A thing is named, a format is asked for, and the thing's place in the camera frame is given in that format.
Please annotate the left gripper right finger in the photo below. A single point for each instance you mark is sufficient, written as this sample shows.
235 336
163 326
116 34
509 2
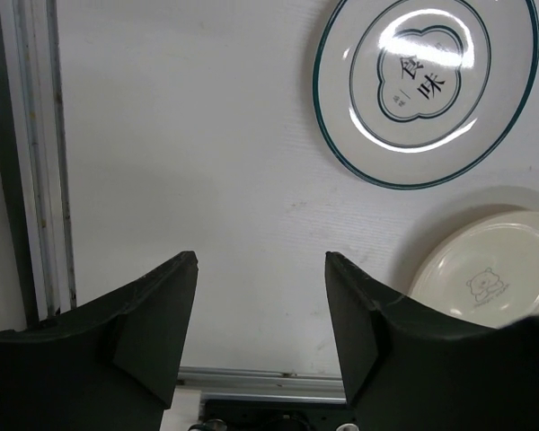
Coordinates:
405 366

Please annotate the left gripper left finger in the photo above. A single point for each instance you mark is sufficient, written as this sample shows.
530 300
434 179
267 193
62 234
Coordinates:
111 364

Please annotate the cream plate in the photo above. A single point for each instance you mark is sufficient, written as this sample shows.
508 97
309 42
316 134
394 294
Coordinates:
486 273

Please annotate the white plate with black rings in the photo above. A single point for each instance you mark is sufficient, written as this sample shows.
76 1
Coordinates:
412 94

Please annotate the aluminium front rail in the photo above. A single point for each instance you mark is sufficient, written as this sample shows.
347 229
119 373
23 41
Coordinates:
262 386

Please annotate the aluminium rail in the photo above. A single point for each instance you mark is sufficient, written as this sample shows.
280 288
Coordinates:
31 46
262 386

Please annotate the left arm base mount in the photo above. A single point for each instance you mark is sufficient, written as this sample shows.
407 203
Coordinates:
275 415

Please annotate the aluminium left rail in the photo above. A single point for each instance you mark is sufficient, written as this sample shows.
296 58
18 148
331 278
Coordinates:
31 46

